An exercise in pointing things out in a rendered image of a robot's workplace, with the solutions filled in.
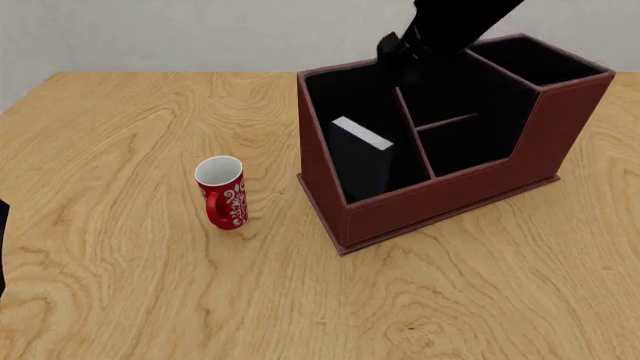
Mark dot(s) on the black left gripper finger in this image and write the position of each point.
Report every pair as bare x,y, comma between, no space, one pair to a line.
3,240

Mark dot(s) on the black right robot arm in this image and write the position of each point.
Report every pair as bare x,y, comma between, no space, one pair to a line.
455,22

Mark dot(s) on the red-brown desk caddy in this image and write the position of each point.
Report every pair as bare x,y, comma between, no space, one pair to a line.
450,202

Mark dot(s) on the dark book with white pages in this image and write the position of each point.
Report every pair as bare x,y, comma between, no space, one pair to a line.
360,161

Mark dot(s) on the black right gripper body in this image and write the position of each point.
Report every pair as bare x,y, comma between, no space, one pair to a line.
395,48

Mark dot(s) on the red mug with white pattern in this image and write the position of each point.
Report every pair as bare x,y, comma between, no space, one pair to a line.
235,202

